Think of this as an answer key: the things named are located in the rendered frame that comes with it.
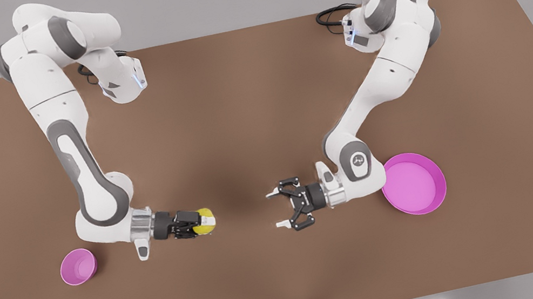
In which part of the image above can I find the yellow apple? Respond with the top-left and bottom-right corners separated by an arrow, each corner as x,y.
190,206 -> 219,238

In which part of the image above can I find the small pink bowl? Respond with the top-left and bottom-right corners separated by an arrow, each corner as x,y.
57,246 -> 101,288

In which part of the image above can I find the pink plate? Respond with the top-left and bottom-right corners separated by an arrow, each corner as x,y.
376,146 -> 451,221

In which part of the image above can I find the black right arm cable loop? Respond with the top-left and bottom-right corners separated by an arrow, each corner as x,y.
75,48 -> 134,88

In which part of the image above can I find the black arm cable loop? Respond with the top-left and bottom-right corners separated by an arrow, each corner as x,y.
75,48 -> 134,88
314,2 -> 363,38

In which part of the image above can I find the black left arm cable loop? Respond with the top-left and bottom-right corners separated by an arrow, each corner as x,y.
314,2 -> 363,38

